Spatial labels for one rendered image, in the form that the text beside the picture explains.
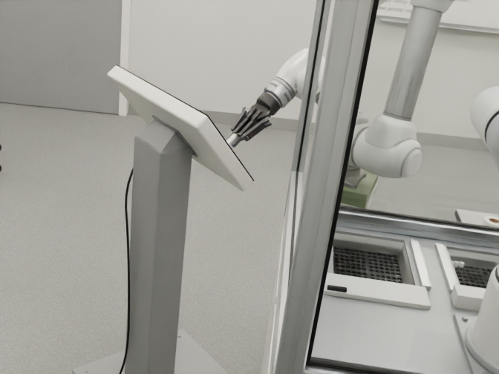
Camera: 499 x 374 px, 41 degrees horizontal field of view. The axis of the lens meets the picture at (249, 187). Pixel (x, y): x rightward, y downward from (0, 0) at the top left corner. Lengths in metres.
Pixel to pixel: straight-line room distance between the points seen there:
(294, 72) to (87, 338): 1.44
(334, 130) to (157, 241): 1.41
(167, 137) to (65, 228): 1.72
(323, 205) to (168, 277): 1.46
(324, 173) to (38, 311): 2.35
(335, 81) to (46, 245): 2.86
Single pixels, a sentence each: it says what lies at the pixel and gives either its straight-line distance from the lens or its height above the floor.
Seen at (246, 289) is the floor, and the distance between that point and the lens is 3.24.
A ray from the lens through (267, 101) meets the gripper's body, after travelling 2.10.
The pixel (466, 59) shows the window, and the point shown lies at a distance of 0.81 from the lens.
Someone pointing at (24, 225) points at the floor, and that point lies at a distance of 3.72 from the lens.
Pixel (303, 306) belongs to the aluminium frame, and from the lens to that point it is 0.92.
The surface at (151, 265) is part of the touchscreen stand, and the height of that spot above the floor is 0.62.
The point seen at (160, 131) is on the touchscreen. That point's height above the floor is 1.06.
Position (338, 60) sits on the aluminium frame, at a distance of 0.77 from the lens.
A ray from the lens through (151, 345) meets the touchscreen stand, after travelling 2.39.
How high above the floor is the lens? 1.80
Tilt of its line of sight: 25 degrees down
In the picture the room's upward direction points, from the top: 7 degrees clockwise
